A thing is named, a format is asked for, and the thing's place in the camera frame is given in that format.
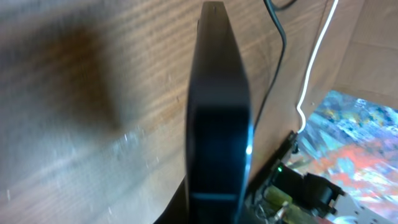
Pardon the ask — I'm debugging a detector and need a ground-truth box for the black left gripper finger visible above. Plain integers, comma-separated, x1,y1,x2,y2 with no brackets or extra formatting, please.
154,178,188,224

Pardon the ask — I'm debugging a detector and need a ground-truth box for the blue Galaxy smartphone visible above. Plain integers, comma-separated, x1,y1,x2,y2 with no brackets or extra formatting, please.
185,1,254,223

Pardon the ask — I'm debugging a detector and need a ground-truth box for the black USB charging cable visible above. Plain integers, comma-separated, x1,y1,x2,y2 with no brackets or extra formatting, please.
253,0,298,134

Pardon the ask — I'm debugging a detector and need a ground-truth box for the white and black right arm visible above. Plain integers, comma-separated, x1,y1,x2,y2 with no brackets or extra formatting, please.
245,159,392,224

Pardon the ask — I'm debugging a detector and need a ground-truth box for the white power strip cord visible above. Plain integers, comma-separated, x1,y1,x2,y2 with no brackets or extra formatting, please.
295,0,340,134

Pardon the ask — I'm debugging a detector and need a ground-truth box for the colourful wall poster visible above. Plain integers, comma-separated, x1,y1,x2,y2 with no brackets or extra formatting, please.
288,91,397,223

